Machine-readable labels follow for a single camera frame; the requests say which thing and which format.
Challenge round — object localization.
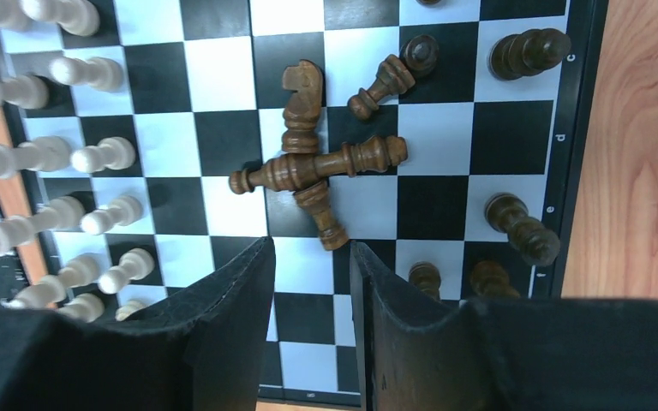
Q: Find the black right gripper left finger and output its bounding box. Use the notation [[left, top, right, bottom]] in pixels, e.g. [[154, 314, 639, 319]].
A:
[[0, 237, 276, 410]]

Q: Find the dark king lying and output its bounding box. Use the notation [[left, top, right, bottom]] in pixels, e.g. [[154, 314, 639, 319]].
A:
[[229, 135, 408, 194]]

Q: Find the black white chessboard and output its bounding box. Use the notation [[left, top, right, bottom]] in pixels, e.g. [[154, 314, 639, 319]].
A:
[[0, 1, 608, 408]]

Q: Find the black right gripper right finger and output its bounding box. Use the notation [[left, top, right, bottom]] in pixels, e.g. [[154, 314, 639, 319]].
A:
[[350, 242, 658, 410]]

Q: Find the dark knight lying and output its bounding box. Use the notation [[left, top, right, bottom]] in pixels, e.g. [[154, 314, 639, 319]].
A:
[[282, 59, 324, 154]]

